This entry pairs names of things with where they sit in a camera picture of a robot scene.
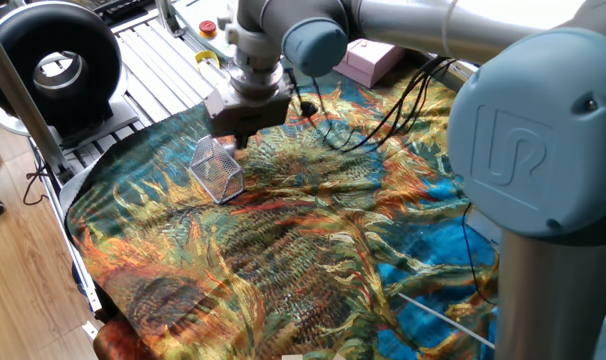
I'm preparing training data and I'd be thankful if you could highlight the silver Schunk gripper body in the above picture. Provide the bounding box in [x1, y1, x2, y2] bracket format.
[203, 80, 293, 139]

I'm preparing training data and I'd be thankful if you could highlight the yellow plastic hook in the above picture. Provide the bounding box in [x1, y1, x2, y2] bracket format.
[194, 49, 222, 71]

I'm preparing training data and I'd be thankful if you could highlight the white teach pendant red button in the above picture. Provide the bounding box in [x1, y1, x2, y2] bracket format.
[172, 0, 240, 62]

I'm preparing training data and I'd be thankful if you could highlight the sunflower painting print cloth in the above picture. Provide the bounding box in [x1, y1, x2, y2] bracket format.
[65, 59, 606, 360]

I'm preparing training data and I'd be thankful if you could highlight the pink gift box with ribbon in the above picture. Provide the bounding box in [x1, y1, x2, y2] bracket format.
[332, 38, 408, 90]

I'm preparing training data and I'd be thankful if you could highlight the black keyboard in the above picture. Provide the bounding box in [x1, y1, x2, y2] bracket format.
[90, 0, 154, 25]

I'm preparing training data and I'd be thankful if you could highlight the white wire mesh goal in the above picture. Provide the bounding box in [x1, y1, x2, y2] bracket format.
[189, 133, 246, 205]

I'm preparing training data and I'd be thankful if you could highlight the black cable bundle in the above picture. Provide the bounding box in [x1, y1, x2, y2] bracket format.
[284, 54, 458, 154]

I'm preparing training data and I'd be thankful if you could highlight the grey metal bracket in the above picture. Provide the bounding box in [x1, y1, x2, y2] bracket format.
[155, 0, 186, 39]

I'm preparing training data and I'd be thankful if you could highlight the white cable tie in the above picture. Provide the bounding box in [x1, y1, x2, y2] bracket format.
[440, 0, 461, 57]
[396, 292, 497, 350]

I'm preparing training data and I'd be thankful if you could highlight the thin black cable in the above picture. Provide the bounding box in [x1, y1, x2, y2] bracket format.
[22, 158, 52, 207]
[460, 201, 495, 306]

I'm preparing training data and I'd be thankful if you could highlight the aluminium frame post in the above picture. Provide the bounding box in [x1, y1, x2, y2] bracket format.
[0, 14, 75, 184]

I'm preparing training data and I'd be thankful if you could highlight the white frame bracket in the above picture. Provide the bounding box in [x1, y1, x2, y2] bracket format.
[81, 319, 100, 342]

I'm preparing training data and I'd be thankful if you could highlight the black ring fan white base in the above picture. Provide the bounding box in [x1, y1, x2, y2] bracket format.
[0, 0, 140, 150]

